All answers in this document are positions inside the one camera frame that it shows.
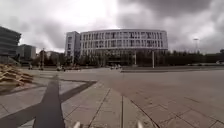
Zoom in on small grey building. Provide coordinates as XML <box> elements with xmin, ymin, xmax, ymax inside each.
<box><xmin>16</xmin><ymin>44</ymin><xmax>37</xmax><ymax>62</ymax></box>

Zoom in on dark building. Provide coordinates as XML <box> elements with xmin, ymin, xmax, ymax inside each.
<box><xmin>0</xmin><ymin>25</ymin><xmax>22</xmax><ymax>64</ymax></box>

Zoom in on raised kerbed strip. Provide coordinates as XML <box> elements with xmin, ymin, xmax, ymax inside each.
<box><xmin>119</xmin><ymin>65</ymin><xmax>224</xmax><ymax>74</ymax></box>

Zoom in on pale vehicle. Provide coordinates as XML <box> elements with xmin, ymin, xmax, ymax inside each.
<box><xmin>109</xmin><ymin>64</ymin><xmax>123</xmax><ymax>71</ymax></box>

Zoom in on pale building on pillars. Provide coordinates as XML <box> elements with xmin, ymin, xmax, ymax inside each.
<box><xmin>64</xmin><ymin>28</ymin><xmax>169</xmax><ymax>67</ymax></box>

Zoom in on floodlight pole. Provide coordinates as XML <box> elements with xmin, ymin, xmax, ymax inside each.
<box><xmin>192</xmin><ymin>37</ymin><xmax>200</xmax><ymax>54</ymax></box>

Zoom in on thin pole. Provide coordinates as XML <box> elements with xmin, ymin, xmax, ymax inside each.
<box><xmin>40</xmin><ymin>48</ymin><xmax>45</xmax><ymax>70</ymax></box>

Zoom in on row of dark trees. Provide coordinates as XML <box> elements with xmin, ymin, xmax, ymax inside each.
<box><xmin>31</xmin><ymin>49</ymin><xmax>224</xmax><ymax>68</ymax></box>

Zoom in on grey-brown paved plaza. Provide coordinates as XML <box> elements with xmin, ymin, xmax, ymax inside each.
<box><xmin>0</xmin><ymin>68</ymin><xmax>224</xmax><ymax>128</ymax></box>

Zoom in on dark paving bands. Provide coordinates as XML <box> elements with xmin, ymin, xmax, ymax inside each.
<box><xmin>0</xmin><ymin>77</ymin><xmax>98</xmax><ymax>128</ymax></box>

